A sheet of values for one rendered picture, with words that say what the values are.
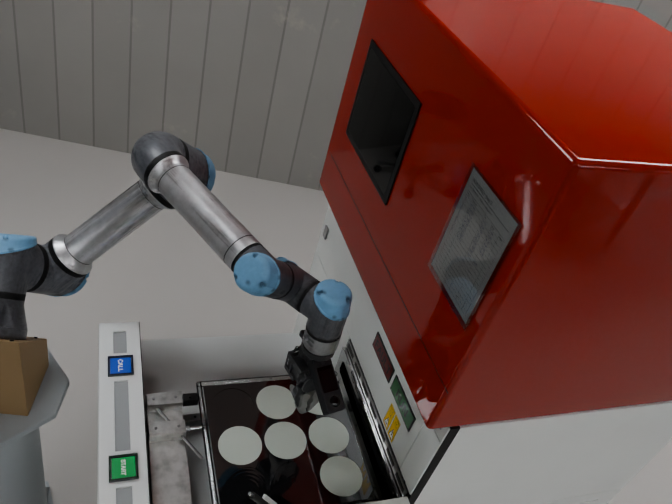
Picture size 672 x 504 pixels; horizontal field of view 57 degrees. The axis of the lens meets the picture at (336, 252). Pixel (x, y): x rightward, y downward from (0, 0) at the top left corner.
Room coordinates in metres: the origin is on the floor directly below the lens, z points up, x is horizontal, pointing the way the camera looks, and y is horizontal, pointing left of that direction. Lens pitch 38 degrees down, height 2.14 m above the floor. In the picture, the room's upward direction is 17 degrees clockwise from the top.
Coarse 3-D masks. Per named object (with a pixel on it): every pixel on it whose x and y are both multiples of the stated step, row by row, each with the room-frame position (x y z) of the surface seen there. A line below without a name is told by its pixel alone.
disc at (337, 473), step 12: (336, 456) 0.86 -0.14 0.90; (324, 468) 0.82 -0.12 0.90; (336, 468) 0.83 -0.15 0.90; (348, 468) 0.84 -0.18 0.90; (324, 480) 0.79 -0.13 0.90; (336, 480) 0.80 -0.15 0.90; (348, 480) 0.81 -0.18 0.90; (360, 480) 0.82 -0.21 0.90; (336, 492) 0.77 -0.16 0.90; (348, 492) 0.78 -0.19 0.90
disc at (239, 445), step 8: (224, 432) 0.83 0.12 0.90; (232, 432) 0.84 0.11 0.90; (240, 432) 0.84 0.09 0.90; (248, 432) 0.85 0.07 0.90; (224, 440) 0.81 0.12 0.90; (232, 440) 0.82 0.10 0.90; (240, 440) 0.82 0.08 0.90; (248, 440) 0.83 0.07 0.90; (256, 440) 0.84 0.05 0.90; (224, 448) 0.79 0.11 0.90; (232, 448) 0.80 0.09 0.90; (240, 448) 0.80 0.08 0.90; (248, 448) 0.81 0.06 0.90; (256, 448) 0.82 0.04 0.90; (224, 456) 0.77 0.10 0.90; (232, 456) 0.78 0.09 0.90; (240, 456) 0.78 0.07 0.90; (248, 456) 0.79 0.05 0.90; (256, 456) 0.80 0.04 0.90; (240, 464) 0.77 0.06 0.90
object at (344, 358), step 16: (336, 368) 1.15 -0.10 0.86; (352, 368) 1.10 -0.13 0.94; (352, 384) 1.06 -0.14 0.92; (352, 400) 1.05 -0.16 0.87; (352, 416) 1.02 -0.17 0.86; (368, 416) 0.96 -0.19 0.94; (368, 448) 0.93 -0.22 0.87; (368, 464) 0.89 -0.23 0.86; (384, 464) 0.85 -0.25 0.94; (384, 496) 0.81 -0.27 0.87; (400, 496) 0.78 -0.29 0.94
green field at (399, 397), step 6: (396, 378) 0.94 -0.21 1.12; (396, 384) 0.94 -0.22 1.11; (396, 390) 0.93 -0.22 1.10; (396, 396) 0.92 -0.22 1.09; (402, 396) 0.90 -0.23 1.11; (402, 402) 0.90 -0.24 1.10; (402, 408) 0.89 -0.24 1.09; (408, 408) 0.87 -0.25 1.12; (402, 414) 0.88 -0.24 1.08; (408, 414) 0.87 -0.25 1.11; (408, 420) 0.86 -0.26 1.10; (408, 426) 0.85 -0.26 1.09
